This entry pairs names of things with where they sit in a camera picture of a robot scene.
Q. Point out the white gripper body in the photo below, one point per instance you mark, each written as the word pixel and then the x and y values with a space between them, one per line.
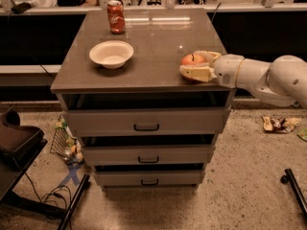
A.
pixel 226 70

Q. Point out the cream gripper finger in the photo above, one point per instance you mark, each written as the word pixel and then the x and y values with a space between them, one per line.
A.
pixel 197 73
pixel 208 55

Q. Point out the red apple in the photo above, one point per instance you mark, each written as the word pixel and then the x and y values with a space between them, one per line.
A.
pixel 193 59

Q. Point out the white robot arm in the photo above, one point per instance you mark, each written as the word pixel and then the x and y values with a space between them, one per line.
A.
pixel 282 82

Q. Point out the red coke can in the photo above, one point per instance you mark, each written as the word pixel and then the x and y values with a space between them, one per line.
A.
pixel 115 14

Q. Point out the top grey drawer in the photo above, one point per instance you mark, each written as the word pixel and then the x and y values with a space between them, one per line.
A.
pixel 134 122

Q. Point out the grey drawer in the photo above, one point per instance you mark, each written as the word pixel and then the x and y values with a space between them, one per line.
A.
pixel 121 179
pixel 148 155
pixel 134 122

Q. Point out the crumpled snack bag on floor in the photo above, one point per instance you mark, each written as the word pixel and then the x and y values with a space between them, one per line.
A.
pixel 280 125

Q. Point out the grey drawer cabinet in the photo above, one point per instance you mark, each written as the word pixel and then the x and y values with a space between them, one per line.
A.
pixel 149 80

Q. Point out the white paper bowl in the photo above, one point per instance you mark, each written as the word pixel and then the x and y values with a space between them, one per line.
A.
pixel 111 54

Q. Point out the green packet right edge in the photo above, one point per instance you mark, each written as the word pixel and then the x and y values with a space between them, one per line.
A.
pixel 302 134

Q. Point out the middle grey drawer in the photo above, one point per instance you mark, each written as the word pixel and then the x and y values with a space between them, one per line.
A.
pixel 148 155

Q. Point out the black bar with wheel right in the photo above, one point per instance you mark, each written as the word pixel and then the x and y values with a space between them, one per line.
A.
pixel 289 177

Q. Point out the bottom grey drawer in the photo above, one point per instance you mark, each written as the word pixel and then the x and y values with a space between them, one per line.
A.
pixel 121 179

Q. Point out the black bar lower left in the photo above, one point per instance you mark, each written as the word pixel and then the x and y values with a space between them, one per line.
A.
pixel 74 203

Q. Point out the dark chair left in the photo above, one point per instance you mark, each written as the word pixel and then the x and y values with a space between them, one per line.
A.
pixel 19 147

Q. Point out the wire basket with items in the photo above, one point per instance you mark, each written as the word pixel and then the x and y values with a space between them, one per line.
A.
pixel 64 145

